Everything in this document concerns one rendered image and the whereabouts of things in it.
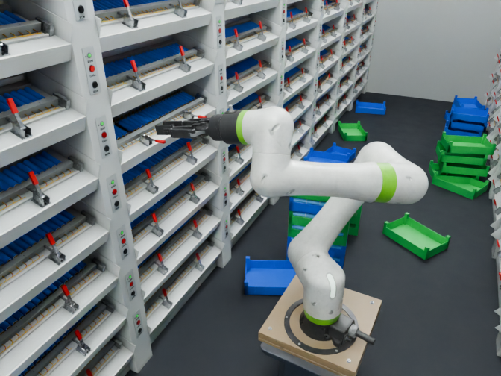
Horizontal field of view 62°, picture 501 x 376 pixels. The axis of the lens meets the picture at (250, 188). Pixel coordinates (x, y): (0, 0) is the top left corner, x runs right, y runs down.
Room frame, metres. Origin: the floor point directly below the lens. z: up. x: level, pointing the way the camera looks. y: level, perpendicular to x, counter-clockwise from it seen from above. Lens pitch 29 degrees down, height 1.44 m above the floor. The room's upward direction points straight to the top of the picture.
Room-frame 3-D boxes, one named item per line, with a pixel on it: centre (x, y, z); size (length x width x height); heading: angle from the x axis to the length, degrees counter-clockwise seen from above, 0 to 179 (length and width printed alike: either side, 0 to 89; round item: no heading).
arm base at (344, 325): (1.00, -0.29, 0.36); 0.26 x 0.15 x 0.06; 52
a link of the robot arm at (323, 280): (1.04, -0.24, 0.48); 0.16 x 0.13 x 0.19; 15
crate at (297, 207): (1.83, -0.37, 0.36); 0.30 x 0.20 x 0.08; 73
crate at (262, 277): (1.61, -0.12, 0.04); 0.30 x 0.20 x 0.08; 88
